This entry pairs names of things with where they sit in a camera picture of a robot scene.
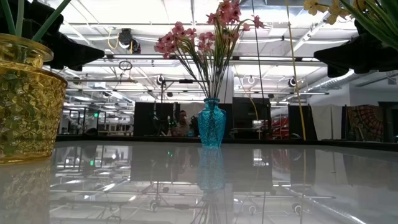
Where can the long linear ceiling light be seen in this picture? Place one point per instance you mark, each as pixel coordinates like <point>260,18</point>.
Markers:
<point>140,57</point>

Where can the silver ventilation duct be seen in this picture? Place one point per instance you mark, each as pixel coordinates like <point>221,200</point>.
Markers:
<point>339,81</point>

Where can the red patterned tapestry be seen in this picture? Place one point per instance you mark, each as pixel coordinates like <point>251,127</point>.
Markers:
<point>367,121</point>

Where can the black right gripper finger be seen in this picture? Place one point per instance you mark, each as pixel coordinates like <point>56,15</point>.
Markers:
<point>351,57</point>

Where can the amber textured glass vase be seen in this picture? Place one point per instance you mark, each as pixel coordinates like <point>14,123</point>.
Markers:
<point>31,109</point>

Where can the round black ceiling lamp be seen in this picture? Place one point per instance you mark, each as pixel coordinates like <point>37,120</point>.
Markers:
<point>160,80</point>
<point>292,82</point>

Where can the blue glass vase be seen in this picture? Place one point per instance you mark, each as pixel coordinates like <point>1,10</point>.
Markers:
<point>212,124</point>

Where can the white curtain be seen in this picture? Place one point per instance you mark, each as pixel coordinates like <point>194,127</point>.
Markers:
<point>326,119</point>

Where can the white square column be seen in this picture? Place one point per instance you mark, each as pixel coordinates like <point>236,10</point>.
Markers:
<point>229,85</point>

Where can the person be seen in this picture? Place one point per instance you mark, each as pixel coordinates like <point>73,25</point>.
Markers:
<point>183,119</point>

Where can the black partition panel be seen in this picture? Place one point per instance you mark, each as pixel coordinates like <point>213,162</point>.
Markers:
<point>308,121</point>
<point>248,115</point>
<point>155,115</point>

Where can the black overhead stand frame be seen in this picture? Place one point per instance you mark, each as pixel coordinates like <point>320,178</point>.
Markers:
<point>186,81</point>

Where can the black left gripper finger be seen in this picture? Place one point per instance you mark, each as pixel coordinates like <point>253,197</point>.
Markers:
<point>81,56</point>

